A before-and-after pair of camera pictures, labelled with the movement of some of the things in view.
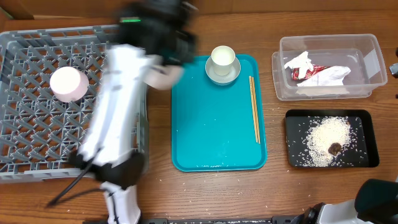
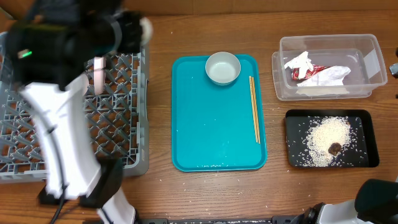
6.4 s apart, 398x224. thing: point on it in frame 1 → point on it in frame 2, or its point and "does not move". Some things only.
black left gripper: [185, 38] → [132, 32]
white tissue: [331, 76] does not move
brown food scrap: [334, 148] does not move
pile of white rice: [322, 134] does not move
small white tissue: [303, 63] does not move
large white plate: [162, 77] → [99, 74]
